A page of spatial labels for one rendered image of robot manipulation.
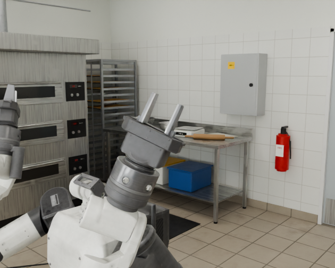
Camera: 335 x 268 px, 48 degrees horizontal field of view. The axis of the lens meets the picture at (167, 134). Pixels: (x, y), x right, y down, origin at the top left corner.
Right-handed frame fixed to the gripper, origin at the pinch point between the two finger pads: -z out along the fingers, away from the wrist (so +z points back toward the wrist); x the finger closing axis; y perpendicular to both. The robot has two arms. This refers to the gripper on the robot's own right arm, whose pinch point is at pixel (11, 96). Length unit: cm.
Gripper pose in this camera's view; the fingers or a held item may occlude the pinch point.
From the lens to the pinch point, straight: 131.9
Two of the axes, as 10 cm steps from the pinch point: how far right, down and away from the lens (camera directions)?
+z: -0.3, 9.7, -2.5
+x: 2.5, -2.4, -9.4
